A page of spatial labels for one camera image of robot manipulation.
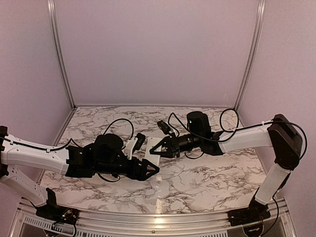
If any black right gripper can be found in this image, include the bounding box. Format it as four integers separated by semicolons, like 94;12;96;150
150;132;202;158

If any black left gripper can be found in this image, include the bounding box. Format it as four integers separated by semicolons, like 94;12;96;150
95;157;160;181

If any white remote control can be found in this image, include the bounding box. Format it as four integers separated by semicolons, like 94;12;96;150
145;136;164;166

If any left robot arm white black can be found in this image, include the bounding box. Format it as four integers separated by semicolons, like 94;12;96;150
0;126;159;224

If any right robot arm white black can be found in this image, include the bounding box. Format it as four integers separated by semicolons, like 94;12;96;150
149;111;307;225

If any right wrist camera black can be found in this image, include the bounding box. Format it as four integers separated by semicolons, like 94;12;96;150
157;120;172;135

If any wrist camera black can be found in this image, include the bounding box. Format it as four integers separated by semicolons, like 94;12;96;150
157;120;172;135
134;133;146;150

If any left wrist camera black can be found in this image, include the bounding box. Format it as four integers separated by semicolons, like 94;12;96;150
134;133;146;150

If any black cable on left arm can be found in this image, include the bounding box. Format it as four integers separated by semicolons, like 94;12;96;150
103;118;135;143

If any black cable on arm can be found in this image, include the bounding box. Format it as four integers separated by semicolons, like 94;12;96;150
219;108;240;133
103;118;135;143

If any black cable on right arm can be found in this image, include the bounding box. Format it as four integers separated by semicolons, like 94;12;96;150
219;108;240;133

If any white perforated cable duct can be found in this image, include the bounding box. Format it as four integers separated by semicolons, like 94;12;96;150
19;215;228;237

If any aluminium front table rail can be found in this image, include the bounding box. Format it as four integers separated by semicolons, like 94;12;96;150
14;196;297;234

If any aluminium corner post right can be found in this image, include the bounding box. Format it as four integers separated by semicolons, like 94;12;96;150
234;0;266;111

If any aluminium corner post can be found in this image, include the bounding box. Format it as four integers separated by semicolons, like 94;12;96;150
47;0;76;110
234;0;266;111

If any aluminium corner post left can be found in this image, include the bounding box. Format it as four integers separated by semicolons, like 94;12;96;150
47;0;76;110

